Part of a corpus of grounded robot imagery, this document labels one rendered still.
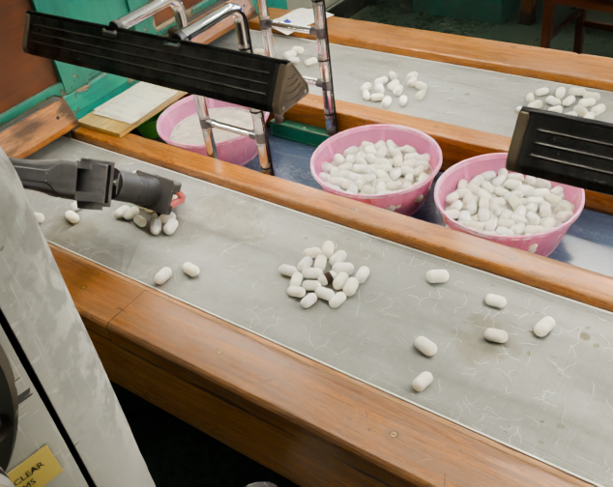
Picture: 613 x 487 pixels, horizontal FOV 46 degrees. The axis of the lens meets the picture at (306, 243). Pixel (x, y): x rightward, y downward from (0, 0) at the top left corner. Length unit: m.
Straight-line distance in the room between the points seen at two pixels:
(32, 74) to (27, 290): 1.46
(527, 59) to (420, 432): 1.11
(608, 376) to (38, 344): 0.89
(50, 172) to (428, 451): 0.73
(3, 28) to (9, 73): 0.10
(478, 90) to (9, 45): 1.05
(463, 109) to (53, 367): 1.43
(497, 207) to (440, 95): 0.46
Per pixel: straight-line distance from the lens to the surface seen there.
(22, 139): 1.69
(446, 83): 1.79
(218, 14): 1.28
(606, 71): 1.80
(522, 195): 1.41
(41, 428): 0.34
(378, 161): 1.51
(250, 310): 1.20
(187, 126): 1.78
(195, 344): 1.13
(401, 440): 0.97
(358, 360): 1.09
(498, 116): 1.65
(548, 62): 1.84
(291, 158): 1.67
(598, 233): 1.44
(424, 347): 1.08
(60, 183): 1.24
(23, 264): 0.30
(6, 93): 1.73
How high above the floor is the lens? 1.56
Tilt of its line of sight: 39 degrees down
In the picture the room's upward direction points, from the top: 9 degrees counter-clockwise
